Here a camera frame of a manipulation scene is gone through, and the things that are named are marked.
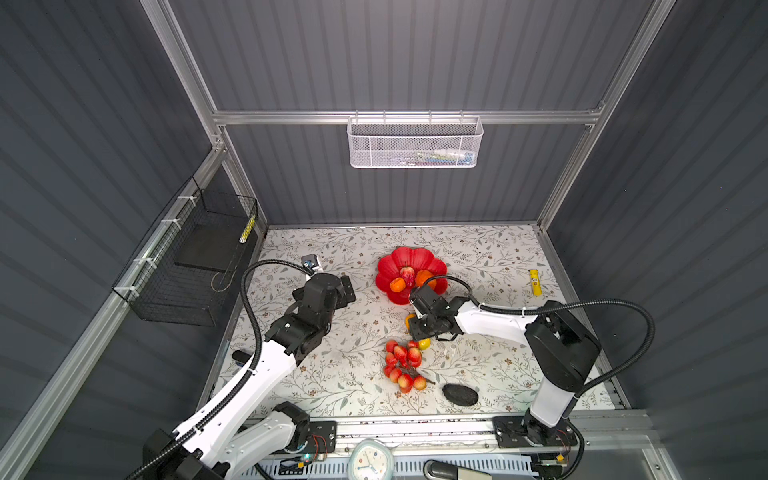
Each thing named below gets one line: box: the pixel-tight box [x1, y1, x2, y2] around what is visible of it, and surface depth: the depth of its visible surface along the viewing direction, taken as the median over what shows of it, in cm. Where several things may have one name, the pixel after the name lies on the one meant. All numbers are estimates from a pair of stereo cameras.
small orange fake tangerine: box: [390, 277, 406, 293], surface depth 101 cm
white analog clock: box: [348, 440, 395, 480], surface depth 69 cm
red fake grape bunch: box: [383, 339, 429, 393], surface depth 80 cm
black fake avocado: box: [442, 384, 479, 407], surface depth 78 cm
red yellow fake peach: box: [400, 266, 415, 285], surface depth 104 cm
